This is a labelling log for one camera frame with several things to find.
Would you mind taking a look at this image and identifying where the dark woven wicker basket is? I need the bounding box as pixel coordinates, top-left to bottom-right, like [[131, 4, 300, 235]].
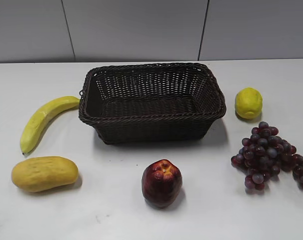
[[78, 62, 227, 145]]

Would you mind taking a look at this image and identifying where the purple grape bunch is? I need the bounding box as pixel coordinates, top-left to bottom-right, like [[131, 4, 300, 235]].
[[231, 121, 303, 191]]

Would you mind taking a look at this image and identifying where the red apple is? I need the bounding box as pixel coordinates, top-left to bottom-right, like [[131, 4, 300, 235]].
[[141, 159, 183, 208]]

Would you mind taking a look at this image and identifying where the yellow lemon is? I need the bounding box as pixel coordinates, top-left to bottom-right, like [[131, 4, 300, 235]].
[[234, 87, 263, 120]]

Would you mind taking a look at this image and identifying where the yellow banana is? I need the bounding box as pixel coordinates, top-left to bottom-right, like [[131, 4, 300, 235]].
[[19, 96, 80, 155]]

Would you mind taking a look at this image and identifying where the yellow-orange mango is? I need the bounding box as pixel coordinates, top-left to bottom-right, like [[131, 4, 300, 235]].
[[11, 156, 79, 193]]

